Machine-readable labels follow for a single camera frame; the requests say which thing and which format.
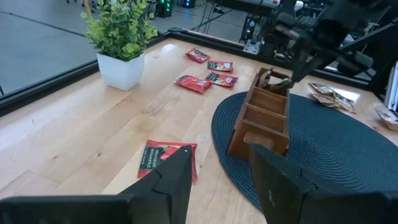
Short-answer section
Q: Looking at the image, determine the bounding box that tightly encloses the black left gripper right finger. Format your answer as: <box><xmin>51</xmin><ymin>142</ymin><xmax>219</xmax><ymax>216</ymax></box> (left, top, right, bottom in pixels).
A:
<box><xmin>248</xmin><ymin>143</ymin><xmax>352</xmax><ymax>224</ymax></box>

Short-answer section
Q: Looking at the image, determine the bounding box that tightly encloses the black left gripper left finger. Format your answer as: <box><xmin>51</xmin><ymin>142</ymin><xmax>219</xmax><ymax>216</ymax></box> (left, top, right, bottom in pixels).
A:
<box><xmin>119</xmin><ymin>144</ymin><xmax>193</xmax><ymax>224</ymax></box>

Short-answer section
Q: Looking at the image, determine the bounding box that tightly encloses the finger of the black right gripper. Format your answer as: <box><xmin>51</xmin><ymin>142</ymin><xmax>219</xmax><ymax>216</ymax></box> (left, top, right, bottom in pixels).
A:
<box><xmin>290</xmin><ymin>52</ymin><xmax>312</xmax><ymax>85</ymax></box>
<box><xmin>300</xmin><ymin>54</ymin><xmax>326</xmax><ymax>78</ymax></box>

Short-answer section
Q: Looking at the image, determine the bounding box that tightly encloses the wooden tea organizer box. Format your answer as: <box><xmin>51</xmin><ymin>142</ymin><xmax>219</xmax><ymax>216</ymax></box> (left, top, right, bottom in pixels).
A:
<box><xmin>226</xmin><ymin>67</ymin><xmax>292</xmax><ymax>161</ymax></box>

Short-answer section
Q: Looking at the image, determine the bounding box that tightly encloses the red strawberry tea packet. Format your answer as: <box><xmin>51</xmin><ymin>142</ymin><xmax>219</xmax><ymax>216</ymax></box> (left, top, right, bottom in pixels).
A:
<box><xmin>207</xmin><ymin>60</ymin><xmax>234</xmax><ymax>73</ymax></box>
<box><xmin>185</xmin><ymin>48</ymin><xmax>211</xmax><ymax>64</ymax></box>
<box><xmin>137</xmin><ymin>139</ymin><xmax>198</xmax><ymax>180</ymax></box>
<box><xmin>174</xmin><ymin>75</ymin><xmax>214</xmax><ymax>94</ymax></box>
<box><xmin>205</xmin><ymin>71</ymin><xmax>239</xmax><ymax>88</ymax></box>

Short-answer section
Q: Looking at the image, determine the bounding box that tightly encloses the black computer tower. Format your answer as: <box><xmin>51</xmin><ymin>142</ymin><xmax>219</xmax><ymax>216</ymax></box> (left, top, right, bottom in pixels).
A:
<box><xmin>155</xmin><ymin>0</ymin><xmax>174</xmax><ymax>19</ymax></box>
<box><xmin>239</xmin><ymin>15</ymin><xmax>259</xmax><ymax>43</ymax></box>

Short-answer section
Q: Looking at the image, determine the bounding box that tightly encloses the round blue woven placemat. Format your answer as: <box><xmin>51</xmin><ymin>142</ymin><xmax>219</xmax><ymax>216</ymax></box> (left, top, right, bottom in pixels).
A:
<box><xmin>211</xmin><ymin>91</ymin><xmax>398</xmax><ymax>212</ymax></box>

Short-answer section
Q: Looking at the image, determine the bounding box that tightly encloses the green plant in white pot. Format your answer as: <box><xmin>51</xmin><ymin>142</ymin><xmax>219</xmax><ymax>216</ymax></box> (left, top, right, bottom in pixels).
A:
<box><xmin>80</xmin><ymin>0</ymin><xmax>159</xmax><ymax>91</ymax></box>

